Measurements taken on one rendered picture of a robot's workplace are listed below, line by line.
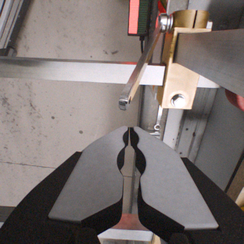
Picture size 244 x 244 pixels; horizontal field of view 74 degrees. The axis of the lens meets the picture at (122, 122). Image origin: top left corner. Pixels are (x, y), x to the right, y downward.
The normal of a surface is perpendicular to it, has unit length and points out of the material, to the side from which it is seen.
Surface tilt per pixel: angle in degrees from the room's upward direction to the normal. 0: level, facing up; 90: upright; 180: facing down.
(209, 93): 0
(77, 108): 0
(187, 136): 0
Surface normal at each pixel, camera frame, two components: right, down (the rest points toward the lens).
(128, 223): 0.04, -0.89
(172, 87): -0.04, 0.46
